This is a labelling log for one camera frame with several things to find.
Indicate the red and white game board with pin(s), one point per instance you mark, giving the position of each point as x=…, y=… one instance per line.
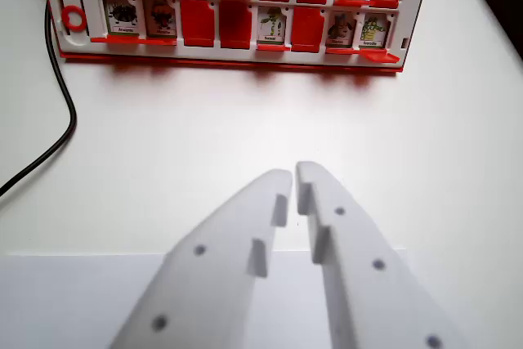
x=237, y=10

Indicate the black power adapter box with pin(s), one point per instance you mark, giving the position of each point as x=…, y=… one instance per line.
x=506, y=10

